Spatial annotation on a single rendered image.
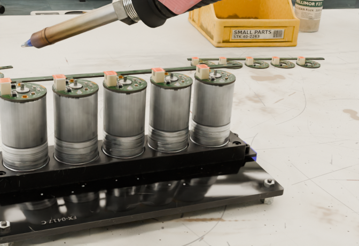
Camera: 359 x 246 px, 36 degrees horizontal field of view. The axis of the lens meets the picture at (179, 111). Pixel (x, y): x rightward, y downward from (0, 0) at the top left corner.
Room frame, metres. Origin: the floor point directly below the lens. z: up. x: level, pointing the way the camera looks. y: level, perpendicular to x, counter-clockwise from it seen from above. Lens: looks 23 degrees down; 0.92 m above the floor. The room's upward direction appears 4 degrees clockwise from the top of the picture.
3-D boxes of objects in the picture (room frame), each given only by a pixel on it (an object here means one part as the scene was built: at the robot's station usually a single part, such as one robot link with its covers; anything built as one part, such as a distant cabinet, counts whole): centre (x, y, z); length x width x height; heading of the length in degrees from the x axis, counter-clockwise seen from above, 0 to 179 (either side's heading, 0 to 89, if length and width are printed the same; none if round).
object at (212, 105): (0.31, -0.02, 0.79); 0.02 x 0.02 x 0.05
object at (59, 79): (0.28, 0.06, 0.82); 0.01 x 0.01 x 0.01; 23
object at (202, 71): (0.31, -0.01, 0.82); 0.01 x 0.01 x 0.01; 23
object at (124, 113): (0.29, 0.03, 0.79); 0.02 x 0.02 x 0.05
